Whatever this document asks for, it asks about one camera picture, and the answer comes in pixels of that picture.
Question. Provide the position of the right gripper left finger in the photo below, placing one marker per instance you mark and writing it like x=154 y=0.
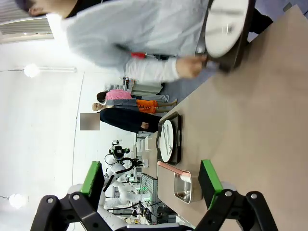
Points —
x=92 y=178

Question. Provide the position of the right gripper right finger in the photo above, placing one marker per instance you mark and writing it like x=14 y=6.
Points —
x=209 y=183

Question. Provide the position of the dark brown serving tray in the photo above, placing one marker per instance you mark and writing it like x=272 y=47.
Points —
x=179 y=144
x=249 y=36

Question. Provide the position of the white round plate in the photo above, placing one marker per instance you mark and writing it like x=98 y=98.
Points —
x=166 y=156
x=221 y=43

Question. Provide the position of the silver fork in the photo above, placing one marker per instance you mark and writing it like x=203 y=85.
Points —
x=170 y=142
x=229 y=28

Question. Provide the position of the silver table knife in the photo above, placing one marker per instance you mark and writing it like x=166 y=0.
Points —
x=226 y=11
x=165 y=139

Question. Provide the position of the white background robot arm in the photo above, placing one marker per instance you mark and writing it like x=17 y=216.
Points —
x=116 y=168
x=125 y=195

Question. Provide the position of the person's right forearm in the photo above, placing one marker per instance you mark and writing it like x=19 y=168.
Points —
x=154 y=71

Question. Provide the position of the person's right hand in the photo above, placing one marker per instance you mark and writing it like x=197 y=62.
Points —
x=190 y=67

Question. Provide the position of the rectangular steel tray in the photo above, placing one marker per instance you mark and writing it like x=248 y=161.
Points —
x=185 y=192

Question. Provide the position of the pink lint roller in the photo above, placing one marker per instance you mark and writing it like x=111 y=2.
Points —
x=173 y=169

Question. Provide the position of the gray slotted panel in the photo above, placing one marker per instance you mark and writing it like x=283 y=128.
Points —
x=149 y=183

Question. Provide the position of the man in dark sweater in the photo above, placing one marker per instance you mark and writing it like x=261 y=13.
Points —
x=120 y=119

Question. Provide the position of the round ceiling light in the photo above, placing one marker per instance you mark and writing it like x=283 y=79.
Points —
x=31 y=70
x=16 y=201

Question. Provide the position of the person in pink shirt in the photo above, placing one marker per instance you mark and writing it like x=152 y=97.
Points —
x=118 y=95

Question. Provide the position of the mannequin in orange shorts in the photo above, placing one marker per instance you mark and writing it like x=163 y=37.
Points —
x=145 y=107

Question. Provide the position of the white cabinet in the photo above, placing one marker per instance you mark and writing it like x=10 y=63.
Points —
x=146 y=87

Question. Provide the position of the ceiling light bar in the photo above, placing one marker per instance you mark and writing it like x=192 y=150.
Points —
x=57 y=69

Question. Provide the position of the person in white jacket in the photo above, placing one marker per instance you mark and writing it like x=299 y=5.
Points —
x=108 y=29

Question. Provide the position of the white ceiling vent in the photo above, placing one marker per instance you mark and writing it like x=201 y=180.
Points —
x=24 y=29

